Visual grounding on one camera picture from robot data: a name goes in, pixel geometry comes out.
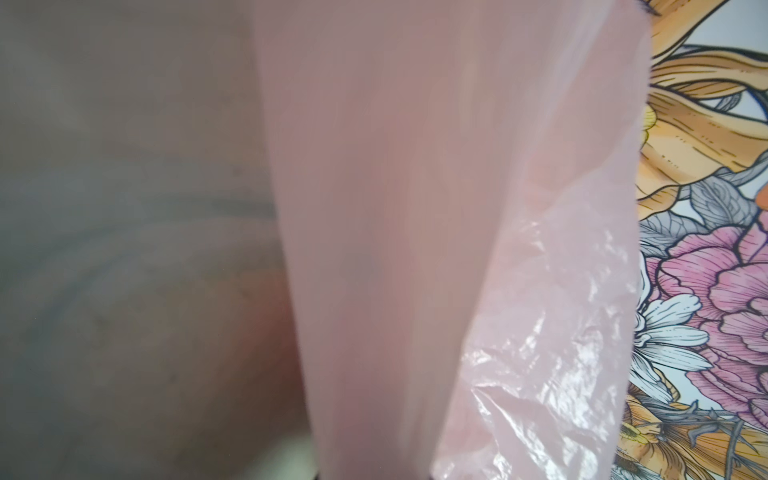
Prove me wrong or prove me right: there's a pink plastic bag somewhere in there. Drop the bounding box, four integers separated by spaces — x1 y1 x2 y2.
253 1 648 479

